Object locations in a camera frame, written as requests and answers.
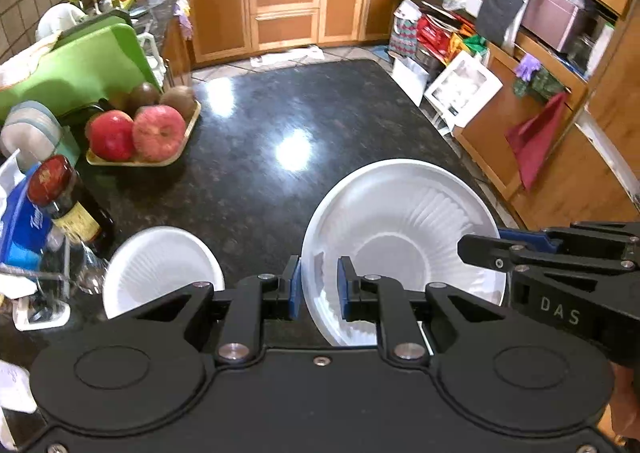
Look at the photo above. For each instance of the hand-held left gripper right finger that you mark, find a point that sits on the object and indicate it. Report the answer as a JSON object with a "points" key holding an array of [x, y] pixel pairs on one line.
{"points": [[344, 290]]}

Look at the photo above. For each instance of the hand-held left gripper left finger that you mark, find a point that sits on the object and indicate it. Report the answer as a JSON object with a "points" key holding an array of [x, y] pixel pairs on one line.
{"points": [[295, 290]]}

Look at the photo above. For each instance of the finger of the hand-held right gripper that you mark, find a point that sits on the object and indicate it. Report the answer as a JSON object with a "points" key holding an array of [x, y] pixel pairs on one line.
{"points": [[530, 236], [487, 250]]}

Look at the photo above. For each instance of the white ribbed bowl wide rim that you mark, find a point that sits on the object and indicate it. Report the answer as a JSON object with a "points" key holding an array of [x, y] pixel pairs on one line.
{"points": [[400, 213]]}

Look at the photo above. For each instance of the dark red cloth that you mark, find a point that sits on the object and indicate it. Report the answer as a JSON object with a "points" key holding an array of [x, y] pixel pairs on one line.
{"points": [[537, 143]]}

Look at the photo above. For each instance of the dark green cloth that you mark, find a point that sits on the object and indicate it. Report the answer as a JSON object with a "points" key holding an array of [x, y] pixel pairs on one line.
{"points": [[542, 84]]}

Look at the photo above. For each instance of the white windowed box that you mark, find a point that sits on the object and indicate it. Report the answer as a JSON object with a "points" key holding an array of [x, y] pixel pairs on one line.
{"points": [[462, 90]]}

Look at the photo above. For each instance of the purple glove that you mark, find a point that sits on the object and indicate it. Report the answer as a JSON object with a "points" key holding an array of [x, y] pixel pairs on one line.
{"points": [[527, 65]]}

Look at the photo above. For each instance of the yellow foam tray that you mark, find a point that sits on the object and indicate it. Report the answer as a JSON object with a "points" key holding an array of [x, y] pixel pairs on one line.
{"points": [[192, 119]]}

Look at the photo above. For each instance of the pink red apple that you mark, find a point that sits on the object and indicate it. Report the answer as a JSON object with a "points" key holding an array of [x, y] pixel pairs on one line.
{"points": [[159, 133]]}

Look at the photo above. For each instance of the clear drinking glass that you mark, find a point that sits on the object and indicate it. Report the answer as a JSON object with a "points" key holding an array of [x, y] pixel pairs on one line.
{"points": [[87, 268]]}

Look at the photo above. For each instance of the pile of colourful snack bags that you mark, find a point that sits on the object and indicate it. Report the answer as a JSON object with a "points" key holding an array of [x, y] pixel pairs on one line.
{"points": [[435, 35]]}

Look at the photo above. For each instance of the pink metal appliance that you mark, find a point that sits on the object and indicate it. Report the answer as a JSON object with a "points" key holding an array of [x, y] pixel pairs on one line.
{"points": [[552, 15]]}

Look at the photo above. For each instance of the brown kiwi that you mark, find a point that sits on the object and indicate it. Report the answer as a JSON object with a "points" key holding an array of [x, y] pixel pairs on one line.
{"points": [[178, 100], [144, 95]]}

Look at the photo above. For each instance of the dark red apple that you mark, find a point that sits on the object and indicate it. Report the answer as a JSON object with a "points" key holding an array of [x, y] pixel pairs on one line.
{"points": [[111, 135]]}

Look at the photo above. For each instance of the dark sauce bottle red cap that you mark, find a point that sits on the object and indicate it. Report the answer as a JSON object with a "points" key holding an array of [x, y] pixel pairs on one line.
{"points": [[70, 203]]}

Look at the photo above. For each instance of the white plastic stand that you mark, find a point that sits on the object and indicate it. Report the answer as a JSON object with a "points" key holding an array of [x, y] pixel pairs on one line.
{"points": [[42, 315]]}

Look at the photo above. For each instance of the blue tissue pack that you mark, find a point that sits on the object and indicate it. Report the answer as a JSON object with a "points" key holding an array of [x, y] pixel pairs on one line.
{"points": [[22, 228]]}

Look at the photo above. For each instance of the wooden base cabinets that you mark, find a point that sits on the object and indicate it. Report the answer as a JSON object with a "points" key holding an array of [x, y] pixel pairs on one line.
{"points": [[285, 8]]}

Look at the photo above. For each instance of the green cutting board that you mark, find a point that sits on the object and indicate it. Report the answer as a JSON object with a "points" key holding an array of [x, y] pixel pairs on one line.
{"points": [[80, 70]]}

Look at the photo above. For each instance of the grey white cloth roll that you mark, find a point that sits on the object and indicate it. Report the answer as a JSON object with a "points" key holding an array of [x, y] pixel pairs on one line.
{"points": [[30, 133]]}

